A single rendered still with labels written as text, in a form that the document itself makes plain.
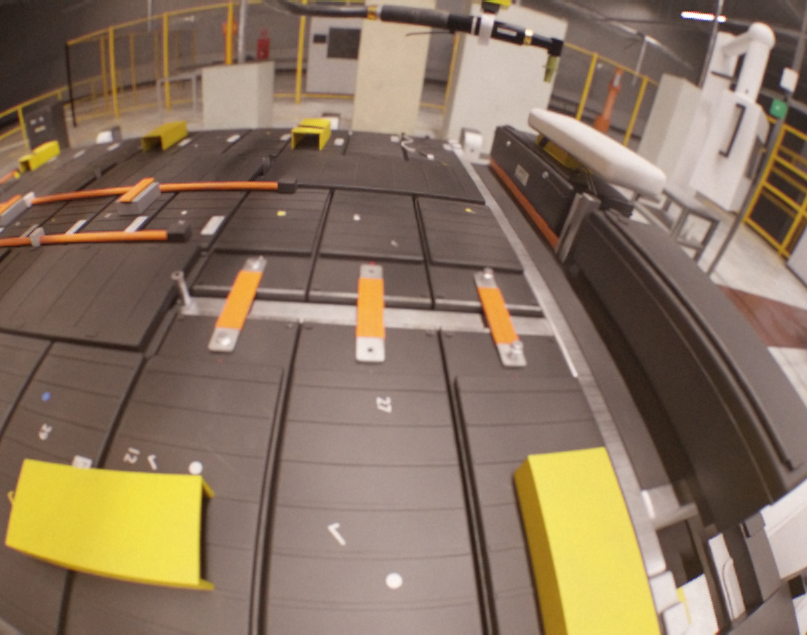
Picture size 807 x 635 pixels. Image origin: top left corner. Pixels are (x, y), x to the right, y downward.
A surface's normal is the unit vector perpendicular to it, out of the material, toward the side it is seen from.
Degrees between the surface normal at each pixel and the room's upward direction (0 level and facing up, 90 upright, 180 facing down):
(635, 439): 0
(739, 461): 90
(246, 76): 90
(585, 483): 0
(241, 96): 90
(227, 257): 0
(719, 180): 90
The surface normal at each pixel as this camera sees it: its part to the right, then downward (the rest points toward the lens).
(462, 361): 0.13, -0.74
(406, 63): 0.06, 0.67
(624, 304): -0.99, -0.06
